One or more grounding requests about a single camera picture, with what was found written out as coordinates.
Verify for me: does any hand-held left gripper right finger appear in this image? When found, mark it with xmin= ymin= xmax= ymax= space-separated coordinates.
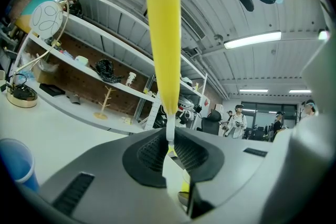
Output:
xmin=173 ymin=127 xmax=275 ymax=221

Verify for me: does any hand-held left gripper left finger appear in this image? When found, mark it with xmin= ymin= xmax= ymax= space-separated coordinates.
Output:
xmin=38 ymin=127 xmax=192 ymax=224

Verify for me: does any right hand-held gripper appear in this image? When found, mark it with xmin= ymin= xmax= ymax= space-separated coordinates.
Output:
xmin=262 ymin=30 xmax=334 ymax=218

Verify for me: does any blue plastic cup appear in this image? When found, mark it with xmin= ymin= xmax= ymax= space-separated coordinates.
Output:
xmin=0 ymin=137 xmax=40 ymax=192

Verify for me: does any black office chair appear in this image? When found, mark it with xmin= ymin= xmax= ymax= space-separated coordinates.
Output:
xmin=196 ymin=109 xmax=223 ymax=136

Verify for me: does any wooden mug tree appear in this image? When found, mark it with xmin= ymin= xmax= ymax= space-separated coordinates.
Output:
xmin=93 ymin=85 xmax=116 ymax=120

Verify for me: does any long white shelf unit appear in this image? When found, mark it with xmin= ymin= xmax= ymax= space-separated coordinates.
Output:
xmin=13 ymin=0 xmax=208 ymax=134

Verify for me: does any grey flat pouch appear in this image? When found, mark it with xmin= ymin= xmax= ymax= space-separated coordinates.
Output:
xmin=67 ymin=94 xmax=82 ymax=105

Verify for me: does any white striped ornament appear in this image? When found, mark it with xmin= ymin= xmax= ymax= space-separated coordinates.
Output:
xmin=125 ymin=72 xmax=137 ymax=87

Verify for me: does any black flat box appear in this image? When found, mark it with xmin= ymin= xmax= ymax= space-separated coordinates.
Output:
xmin=39 ymin=83 xmax=66 ymax=97

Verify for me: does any black plastic bag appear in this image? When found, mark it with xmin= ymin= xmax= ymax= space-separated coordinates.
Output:
xmin=94 ymin=59 xmax=124 ymax=84

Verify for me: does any ceiling air vent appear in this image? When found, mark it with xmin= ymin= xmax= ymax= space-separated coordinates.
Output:
xmin=180 ymin=6 xmax=207 ymax=40

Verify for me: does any white globe brass desk lamp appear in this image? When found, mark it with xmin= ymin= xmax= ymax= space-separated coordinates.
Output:
xmin=5 ymin=0 xmax=70 ymax=109

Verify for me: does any white perforated-post shelf unit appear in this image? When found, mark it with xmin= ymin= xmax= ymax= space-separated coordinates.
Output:
xmin=136 ymin=73 xmax=211 ymax=132

